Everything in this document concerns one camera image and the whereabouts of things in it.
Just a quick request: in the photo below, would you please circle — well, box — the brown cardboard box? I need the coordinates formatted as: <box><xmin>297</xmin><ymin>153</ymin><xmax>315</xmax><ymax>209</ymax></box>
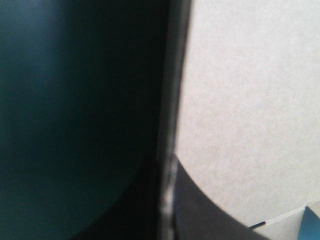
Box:
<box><xmin>156</xmin><ymin>0</ymin><xmax>320</xmax><ymax>240</ymax></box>

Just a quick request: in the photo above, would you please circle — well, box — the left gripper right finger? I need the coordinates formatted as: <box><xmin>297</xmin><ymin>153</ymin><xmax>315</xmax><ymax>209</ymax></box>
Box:
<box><xmin>171</xmin><ymin>154</ymin><xmax>272</xmax><ymax>240</ymax></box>

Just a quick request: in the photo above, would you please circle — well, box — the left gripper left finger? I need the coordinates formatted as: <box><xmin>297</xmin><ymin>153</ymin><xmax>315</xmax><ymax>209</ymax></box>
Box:
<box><xmin>71</xmin><ymin>147</ymin><xmax>166</xmax><ymax>240</ymax></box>

